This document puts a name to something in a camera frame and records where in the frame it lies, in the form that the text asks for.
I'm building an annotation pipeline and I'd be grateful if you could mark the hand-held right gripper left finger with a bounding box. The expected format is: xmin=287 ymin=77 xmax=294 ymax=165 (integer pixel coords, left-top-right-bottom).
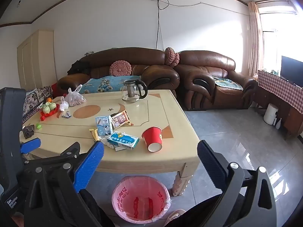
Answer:
xmin=22 ymin=141 xmax=105 ymax=227

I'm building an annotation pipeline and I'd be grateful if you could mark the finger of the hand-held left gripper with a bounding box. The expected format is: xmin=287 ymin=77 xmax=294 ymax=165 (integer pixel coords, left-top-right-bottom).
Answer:
xmin=20 ymin=138 xmax=42 ymax=154

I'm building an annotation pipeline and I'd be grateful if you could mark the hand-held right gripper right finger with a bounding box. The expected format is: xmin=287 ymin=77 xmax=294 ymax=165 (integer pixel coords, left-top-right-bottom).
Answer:
xmin=197 ymin=140 xmax=277 ymax=227

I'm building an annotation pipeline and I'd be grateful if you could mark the yellow snack wrapper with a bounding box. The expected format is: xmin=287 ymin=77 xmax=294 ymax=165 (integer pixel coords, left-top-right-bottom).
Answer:
xmin=89 ymin=128 xmax=101 ymax=143

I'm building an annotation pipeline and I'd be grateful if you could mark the blue white drink carton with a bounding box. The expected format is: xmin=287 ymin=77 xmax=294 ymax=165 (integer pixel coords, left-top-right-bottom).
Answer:
xmin=95 ymin=115 xmax=113 ymax=136

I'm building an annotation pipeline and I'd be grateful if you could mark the red paper cup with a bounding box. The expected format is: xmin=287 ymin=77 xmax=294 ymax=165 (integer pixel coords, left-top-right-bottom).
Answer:
xmin=141 ymin=126 xmax=163 ymax=152

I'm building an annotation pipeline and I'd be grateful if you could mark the pink lined trash bin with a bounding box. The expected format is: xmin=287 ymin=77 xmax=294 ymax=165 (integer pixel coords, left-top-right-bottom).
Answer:
xmin=112 ymin=175 xmax=171 ymax=225

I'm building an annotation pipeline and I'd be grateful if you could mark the dark brown lump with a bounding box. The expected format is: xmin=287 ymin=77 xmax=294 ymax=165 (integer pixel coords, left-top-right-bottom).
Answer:
xmin=22 ymin=124 xmax=35 ymax=139

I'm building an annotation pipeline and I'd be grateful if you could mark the crumpled white tissue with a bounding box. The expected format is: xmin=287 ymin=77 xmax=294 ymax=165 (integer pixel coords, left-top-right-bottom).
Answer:
xmin=101 ymin=136 xmax=114 ymax=148

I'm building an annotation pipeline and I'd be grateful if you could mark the red fruit tray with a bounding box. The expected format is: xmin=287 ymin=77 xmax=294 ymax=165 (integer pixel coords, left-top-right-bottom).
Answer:
xmin=39 ymin=103 xmax=61 ymax=121

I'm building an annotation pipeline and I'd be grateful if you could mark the patterned blanket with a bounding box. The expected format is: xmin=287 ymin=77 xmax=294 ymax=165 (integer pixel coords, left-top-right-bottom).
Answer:
xmin=22 ymin=86 xmax=54 ymax=123

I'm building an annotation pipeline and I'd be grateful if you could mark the blue medicine box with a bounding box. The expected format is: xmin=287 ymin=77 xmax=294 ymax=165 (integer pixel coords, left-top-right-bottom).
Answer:
xmin=107 ymin=131 xmax=140 ymax=150

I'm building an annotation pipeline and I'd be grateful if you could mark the small knotted white bag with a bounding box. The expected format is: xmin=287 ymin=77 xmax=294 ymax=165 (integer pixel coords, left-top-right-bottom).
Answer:
xmin=59 ymin=96 xmax=70 ymax=112

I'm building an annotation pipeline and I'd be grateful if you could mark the beige coffee table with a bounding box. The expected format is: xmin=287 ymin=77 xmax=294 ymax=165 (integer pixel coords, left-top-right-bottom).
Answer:
xmin=19 ymin=89 xmax=198 ymax=197

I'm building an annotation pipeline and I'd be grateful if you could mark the brown red printed box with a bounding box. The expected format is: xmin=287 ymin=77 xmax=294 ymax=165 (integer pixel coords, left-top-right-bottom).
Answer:
xmin=110 ymin=110 xmax=131 ymax=128

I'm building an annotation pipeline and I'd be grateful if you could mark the pink slipper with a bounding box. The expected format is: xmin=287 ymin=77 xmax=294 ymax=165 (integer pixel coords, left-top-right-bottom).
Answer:
xmin=164 ymin=209 xmax=186 ymax=226

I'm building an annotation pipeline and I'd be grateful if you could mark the plastic bag of nuts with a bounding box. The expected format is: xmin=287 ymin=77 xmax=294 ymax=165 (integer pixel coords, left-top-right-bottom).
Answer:
xmin=64 ymin=84 xmax=87 ymax=107

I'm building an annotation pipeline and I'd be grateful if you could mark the beige wardrobe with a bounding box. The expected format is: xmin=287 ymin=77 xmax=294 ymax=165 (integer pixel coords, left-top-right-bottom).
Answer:
xmin=17 ymin=30 xmax=57 ymax=90

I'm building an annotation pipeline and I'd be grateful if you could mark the white round appliance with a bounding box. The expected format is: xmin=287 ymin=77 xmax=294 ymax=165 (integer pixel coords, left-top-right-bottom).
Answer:
xmin=263 ymin=103 xmax=278 ymax=125

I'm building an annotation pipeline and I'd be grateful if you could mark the blue floral sofa cover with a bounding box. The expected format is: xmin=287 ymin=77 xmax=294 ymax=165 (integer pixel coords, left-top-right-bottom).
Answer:
xmin=78 ymin=75 xmax=142 ymax=94

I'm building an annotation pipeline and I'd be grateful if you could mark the glass teapot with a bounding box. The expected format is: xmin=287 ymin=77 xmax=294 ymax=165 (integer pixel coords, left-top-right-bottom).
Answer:
xmin=121 ymin=79 xmax=148 ymax=104

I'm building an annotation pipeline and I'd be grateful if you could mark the blue armchair seat cover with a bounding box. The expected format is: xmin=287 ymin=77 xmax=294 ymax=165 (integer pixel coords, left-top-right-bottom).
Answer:
xmin=212 ymin=76 xmax=244 ymax=91

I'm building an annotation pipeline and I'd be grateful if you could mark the black clothing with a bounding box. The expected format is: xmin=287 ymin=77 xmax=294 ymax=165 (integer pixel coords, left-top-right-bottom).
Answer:
xmin=67 ymin=60 xmax=91 ymax=75

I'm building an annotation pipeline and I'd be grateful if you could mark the brown wooden cabinet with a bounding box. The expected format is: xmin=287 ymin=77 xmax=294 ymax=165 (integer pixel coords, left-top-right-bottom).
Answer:
xmin=254 ymin=85 xmax=303 ymax=140

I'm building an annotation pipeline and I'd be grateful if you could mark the brown leather armchair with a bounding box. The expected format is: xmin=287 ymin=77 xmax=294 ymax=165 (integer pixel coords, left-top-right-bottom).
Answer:
xmin=174 ymin=50 xmax=257 ymax=111

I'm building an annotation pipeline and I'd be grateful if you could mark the red checked cloth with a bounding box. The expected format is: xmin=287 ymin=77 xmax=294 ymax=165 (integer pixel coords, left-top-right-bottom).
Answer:
xmin=257 ymin=70 xmax=303 ymax=121

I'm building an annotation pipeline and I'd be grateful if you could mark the brown leather sofa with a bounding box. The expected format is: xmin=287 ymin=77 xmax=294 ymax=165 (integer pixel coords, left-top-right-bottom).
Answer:
xmin=57 ymin=47 xmax=180 ymax=100

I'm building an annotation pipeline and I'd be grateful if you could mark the black television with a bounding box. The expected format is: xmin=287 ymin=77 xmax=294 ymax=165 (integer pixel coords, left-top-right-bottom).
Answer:
xmin=280 ymin=55 xmax=303 ymax=88

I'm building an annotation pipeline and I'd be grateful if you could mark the beige curtain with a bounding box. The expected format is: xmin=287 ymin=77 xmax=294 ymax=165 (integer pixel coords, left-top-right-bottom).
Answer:
xmin=247 ymin=1 xmax=264 ymax=77

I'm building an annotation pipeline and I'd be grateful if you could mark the black wall cable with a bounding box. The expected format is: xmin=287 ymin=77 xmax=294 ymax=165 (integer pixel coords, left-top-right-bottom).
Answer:
xmin=149 ymin=0 xmax=250 ymax=51

